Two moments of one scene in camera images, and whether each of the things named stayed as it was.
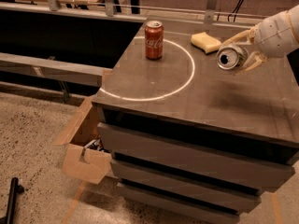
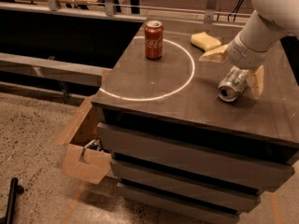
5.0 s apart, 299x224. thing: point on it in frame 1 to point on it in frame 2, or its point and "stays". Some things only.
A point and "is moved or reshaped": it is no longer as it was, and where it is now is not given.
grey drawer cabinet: (191, 142) stays
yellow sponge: (207, 43) stays
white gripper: (274, 36) to (240, 54)
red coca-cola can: (153, 39) stays
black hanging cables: (240, 1) stays
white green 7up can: (230, 57) is moved or reshaped
